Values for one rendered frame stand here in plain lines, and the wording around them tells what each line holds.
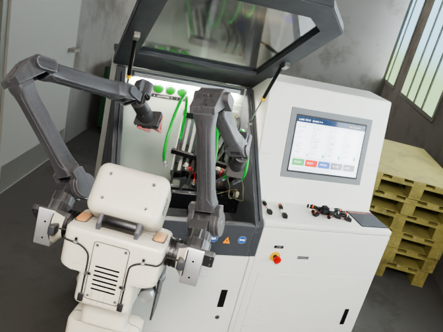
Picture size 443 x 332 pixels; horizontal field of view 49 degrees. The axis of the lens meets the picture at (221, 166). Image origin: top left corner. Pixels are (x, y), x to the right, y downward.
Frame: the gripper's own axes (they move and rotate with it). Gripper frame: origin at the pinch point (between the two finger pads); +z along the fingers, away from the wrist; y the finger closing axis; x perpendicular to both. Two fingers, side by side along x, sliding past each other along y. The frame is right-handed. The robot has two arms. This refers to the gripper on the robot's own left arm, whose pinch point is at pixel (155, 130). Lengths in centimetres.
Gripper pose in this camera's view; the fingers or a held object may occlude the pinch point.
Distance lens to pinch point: 198.2
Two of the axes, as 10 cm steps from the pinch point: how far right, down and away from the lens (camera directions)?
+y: -9.5, -1.0, 2.9
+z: 2.0, 4.9, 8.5
